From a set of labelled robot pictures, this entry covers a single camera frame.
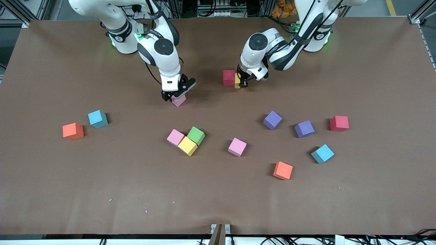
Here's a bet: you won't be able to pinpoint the purple foam cube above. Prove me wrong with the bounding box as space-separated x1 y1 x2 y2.
294 120 315 138
263 110 283 130

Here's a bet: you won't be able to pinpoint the green foam cube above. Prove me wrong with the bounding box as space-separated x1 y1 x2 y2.
187 126 205 146

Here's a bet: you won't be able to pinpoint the black equipment rack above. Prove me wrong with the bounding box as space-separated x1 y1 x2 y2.
196 0 269 18

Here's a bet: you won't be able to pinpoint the orange snack bags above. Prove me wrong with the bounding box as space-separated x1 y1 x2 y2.
271 0 302 18

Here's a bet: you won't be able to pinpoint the blue foam cube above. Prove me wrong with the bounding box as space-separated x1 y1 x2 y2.
311 144 335 164
88 110 109 129

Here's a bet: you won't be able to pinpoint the orange foam cube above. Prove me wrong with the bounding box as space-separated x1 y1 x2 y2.
62 122 84 140
273 161 293 180

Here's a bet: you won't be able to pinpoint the brown mounting post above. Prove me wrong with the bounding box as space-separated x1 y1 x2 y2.
208 224 226 245

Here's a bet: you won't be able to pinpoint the aluminium frame profile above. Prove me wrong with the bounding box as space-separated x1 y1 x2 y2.
0 0 51 28
407 0 436 26

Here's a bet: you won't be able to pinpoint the aluminium table side rail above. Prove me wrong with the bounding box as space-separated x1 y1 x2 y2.
418 24 436 72

